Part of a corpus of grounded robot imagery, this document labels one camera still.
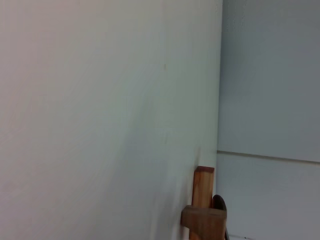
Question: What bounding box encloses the pink handled metal spoon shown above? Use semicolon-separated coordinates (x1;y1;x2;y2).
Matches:
211;194;230;240

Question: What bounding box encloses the orange wooden block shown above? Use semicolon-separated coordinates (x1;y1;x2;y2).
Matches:
189;166;216;240

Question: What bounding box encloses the brown wooden block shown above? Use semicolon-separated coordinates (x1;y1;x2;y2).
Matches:
181;205;227;240

